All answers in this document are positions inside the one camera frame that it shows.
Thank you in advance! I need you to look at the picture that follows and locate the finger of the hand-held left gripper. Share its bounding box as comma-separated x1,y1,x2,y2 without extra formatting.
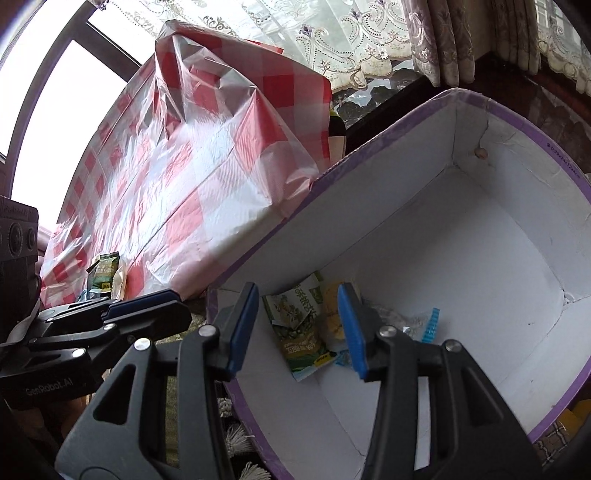
25,301,192,370
37,290,181,333

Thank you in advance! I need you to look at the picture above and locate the clear packet with blue edge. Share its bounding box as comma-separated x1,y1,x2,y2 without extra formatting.
365,302,441,344

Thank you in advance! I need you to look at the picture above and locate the dark window frame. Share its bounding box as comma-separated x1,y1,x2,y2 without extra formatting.
0,0,158,204

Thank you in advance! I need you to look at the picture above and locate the red white checked plastic tablecloth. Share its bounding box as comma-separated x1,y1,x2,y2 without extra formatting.
39,21,333,310

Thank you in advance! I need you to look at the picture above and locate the purple cardboard box white inside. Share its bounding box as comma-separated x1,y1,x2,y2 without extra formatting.
205,88,591,480

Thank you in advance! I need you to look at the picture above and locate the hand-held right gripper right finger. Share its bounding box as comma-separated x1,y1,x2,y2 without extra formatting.
336,281,543,480

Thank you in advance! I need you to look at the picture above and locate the pale yellow cookie packet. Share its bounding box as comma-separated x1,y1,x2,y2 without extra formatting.
321,281,352,354

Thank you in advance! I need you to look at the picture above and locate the tasselled beige cloth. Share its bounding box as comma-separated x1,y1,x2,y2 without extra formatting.
157,314,278,480

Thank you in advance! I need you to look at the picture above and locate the dark green snack packet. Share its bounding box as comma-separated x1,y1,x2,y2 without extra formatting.
88,251,122,296

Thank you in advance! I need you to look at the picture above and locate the small beige snack packet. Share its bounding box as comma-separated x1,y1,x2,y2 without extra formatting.
113,262,129,301

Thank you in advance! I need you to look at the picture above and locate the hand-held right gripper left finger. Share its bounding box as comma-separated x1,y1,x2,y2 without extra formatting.
54,281,260,480

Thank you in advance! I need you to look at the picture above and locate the dark wooden windowsill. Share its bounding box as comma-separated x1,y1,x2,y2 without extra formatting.
330,51,591,155

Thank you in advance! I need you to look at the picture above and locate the mauve embroidered drape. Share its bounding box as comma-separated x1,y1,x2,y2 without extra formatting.
399,0,541,88

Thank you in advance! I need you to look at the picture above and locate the white lace curtain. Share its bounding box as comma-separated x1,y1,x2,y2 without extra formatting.
92,0,416,93
533,0,591,97

